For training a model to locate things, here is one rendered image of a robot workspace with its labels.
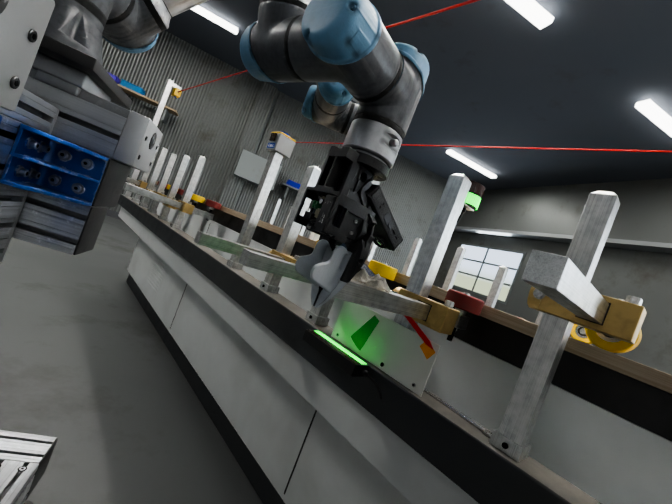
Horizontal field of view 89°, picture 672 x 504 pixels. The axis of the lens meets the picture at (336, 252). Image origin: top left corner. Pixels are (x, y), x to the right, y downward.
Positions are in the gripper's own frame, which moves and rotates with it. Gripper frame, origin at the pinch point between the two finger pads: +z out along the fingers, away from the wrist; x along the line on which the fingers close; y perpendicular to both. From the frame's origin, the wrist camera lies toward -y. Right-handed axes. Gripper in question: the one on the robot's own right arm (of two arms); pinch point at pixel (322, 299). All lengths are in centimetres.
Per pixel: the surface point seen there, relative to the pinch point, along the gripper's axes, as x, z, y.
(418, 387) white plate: 4.9, 10.5, -26.5
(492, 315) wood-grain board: 5.3, -7.0, -45.6
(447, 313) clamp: 4.9, -4.2, -26.4
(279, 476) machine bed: -40, 67, -50
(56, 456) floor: -80, 82, 3
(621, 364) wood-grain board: 28, -7, -46
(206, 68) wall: -675, -242, -147
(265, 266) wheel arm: -23.6, 0.9, -4.6
